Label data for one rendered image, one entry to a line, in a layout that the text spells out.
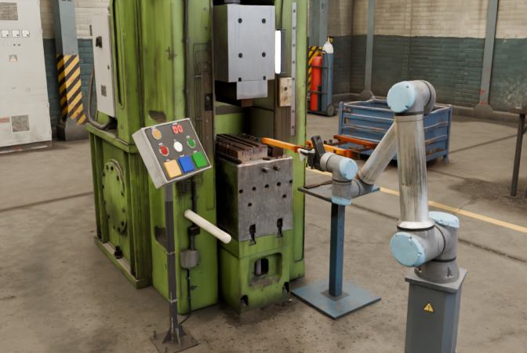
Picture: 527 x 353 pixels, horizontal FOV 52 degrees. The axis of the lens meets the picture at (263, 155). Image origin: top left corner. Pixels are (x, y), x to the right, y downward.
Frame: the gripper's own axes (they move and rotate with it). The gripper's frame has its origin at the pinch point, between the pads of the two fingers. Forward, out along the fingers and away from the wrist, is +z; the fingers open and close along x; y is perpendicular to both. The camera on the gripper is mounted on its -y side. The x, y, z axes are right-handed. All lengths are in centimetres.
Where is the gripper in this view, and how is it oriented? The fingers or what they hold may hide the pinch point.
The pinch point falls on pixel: (300, 148)
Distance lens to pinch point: 269.7
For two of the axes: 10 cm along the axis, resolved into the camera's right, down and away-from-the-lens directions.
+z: -5.5, -2.1, 8.1
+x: 8.3, -1.3, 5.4
